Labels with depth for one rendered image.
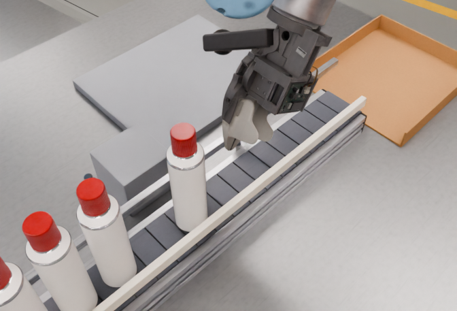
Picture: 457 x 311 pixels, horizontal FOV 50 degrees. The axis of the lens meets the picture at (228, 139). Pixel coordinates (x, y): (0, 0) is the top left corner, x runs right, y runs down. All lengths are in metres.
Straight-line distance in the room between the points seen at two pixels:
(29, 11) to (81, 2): 1.64
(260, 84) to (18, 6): 0.90
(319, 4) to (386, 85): 0.53
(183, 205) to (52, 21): 0.76
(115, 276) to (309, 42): 0.40
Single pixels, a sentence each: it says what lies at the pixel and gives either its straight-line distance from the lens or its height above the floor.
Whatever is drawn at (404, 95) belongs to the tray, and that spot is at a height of 0.83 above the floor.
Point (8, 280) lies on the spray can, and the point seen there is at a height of 1.05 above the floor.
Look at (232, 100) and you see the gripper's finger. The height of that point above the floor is 1.09.
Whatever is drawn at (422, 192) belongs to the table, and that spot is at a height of 0.83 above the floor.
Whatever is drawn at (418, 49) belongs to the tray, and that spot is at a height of 0.83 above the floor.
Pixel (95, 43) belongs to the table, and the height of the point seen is 0.83.
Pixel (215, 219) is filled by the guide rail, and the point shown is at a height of 0.91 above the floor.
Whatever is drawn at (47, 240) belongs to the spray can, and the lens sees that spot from 0.57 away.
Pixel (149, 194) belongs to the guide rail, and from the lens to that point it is 0.72.
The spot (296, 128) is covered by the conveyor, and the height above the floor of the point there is 0.88.
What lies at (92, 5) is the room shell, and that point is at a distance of 2.97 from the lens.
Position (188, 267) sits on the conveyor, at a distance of 0.75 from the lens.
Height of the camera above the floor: 1.54
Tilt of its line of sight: 48 degrees down
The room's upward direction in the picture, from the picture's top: straight up
